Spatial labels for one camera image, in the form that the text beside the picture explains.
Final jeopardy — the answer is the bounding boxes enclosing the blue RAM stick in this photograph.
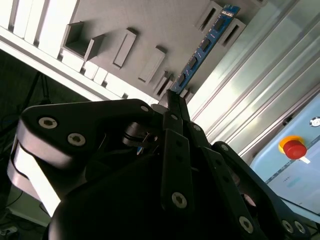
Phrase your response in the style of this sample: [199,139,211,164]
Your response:
[170,3,241,94]

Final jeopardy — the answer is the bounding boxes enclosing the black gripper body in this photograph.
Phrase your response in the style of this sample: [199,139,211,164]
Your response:
[46,154,258,240]

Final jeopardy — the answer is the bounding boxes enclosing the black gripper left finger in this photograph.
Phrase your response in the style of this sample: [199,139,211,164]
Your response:
[6,89,195,217]

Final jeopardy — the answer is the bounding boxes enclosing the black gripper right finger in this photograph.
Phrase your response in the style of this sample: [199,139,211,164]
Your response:
[174,91,312,240]

